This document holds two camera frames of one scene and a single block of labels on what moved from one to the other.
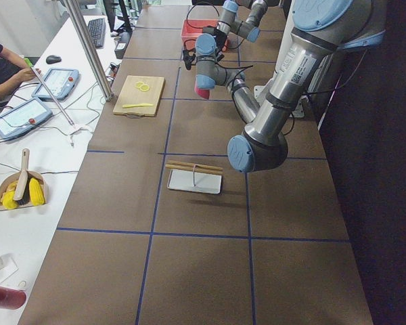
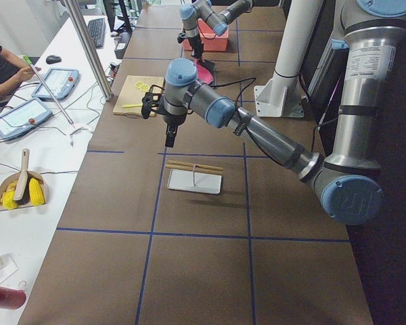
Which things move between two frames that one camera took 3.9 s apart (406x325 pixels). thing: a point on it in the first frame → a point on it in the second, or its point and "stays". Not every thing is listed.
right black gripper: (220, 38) → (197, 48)
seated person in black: (5, 71) stays
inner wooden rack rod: (192, 164) stays
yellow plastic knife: (133, 105) stays
